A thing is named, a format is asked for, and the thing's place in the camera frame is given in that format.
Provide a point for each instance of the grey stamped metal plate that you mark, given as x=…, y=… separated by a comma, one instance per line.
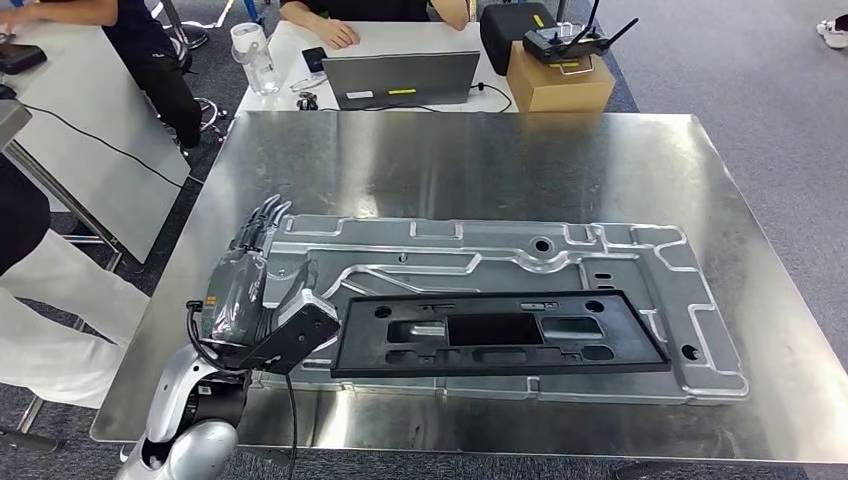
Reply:
x=497, y=265

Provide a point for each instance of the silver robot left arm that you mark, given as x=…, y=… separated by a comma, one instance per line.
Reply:
x=199, y=450

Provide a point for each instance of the grey metal frame stand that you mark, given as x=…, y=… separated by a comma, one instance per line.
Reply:
x=13, y=122

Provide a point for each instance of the white desk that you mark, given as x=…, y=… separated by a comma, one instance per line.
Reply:
x=397, y=36

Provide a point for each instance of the small black metal gadget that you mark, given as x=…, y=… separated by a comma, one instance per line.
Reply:
x=307, y=102

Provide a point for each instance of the person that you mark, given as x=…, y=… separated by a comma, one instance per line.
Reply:
x=338, y=33
x=835, y=33
x=159, y=86
x=60, y=318

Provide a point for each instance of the black bag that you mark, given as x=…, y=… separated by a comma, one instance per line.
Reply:
x=507, y=30

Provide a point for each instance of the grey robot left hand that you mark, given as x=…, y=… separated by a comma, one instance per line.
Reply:
x=235, y=298

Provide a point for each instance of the flat black device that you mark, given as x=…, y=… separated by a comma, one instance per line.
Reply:
x=23, y=60

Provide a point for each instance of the clear water bottle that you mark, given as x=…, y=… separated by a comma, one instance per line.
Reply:
x=258, y=66

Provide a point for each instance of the stainless steel workbench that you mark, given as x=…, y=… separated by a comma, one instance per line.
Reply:
x=464, y=166

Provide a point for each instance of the brown cardboard box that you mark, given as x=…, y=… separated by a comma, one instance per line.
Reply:
x=563, y=89

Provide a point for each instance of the black smartphone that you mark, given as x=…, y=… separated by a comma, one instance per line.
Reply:
x=314, y=60

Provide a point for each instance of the black plastic frame part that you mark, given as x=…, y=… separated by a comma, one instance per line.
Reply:
x=636, y=344

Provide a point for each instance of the white side table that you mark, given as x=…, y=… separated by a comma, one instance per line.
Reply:
x=99, y=99

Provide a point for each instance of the grey laptop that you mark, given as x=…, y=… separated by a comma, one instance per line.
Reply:
x=437, y=76

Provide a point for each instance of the black remote controller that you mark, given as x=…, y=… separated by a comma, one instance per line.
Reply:
x=560, y=43

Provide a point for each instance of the small silver loop object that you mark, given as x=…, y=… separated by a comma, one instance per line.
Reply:
x=308, y=83

